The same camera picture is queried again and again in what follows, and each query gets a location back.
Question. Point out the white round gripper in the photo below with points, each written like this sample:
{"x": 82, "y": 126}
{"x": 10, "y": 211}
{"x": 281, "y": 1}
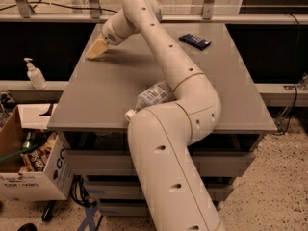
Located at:
{"x": 109, "y": 35}

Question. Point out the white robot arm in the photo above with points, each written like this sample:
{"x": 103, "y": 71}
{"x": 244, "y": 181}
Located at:
{"x": 159, "y": 135}

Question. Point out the grey drawer cabinet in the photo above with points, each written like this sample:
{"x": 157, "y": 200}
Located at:
{"x": 90, "y": 118}

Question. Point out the white pump sanitizer bottle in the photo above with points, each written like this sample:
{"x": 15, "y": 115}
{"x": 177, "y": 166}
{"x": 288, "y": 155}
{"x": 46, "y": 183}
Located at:
{"x": 35, "y": 75}

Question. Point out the clear plastic water bottle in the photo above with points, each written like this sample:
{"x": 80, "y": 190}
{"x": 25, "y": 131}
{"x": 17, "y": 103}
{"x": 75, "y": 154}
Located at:
{"x": 160, "y": 92}

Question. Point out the dark blue snack bar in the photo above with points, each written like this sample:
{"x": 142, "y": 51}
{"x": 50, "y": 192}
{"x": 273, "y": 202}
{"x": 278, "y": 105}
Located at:
{"x": 197, "y": 42}

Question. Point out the brown snack bag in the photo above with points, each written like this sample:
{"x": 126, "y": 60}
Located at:
{"x": 40, "y": 146}

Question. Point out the white cardboard box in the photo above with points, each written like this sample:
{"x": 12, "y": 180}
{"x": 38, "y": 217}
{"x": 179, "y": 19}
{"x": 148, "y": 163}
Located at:
{"x": 54, "y": 182}

